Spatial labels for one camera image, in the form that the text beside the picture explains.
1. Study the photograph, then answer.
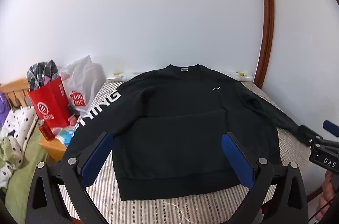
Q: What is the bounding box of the plaid cloth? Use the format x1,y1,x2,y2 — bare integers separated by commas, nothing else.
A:
26,60,60,91

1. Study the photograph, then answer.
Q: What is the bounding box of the red paper bag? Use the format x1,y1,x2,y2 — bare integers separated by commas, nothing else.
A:
27,76,72,129

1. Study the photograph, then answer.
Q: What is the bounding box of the person's right hand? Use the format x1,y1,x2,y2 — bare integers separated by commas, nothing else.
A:
316,170,339,222

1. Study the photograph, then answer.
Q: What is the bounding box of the black sweatshirt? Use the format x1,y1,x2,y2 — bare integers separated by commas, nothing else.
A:
62,63,305,202

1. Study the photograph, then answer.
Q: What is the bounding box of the wooden headboard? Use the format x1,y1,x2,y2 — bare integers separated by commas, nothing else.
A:
0,78,33,108

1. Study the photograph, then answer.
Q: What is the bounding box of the white spotted cloth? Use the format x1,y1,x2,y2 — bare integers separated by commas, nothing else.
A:
0,106,38,187

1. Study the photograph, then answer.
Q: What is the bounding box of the red drink can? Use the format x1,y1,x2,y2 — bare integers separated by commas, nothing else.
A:
38,119,55,140

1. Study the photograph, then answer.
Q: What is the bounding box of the blue packet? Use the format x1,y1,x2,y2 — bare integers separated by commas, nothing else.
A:
57,129,76,146

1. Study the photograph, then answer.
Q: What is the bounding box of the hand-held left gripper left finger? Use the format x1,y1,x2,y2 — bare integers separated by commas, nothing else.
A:
26,131,113,224

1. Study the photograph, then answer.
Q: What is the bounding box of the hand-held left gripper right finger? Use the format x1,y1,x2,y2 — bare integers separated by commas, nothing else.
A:
221,131,309,224

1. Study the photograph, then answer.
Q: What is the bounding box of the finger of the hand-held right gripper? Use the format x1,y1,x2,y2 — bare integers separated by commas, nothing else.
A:
322,120,339,138
298,125,322,146

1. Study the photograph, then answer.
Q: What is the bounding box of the brown wooden door frame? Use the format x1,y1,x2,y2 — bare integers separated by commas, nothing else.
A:
256,0,274,89

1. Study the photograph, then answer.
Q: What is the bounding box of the striped bed cover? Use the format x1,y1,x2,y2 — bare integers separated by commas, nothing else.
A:
57,80,318,224

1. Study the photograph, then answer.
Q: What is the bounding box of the purple item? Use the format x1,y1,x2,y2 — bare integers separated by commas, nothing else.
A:
0,92,11,126

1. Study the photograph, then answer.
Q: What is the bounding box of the white plastic bag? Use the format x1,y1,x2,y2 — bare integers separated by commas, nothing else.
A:
60,55,106,115

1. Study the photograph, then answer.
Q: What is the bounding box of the green blanket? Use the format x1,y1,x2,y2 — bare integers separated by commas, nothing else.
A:
0,118,64,216

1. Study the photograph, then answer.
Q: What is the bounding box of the wooden nightstand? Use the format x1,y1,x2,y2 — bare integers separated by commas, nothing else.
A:
38,121,77,162

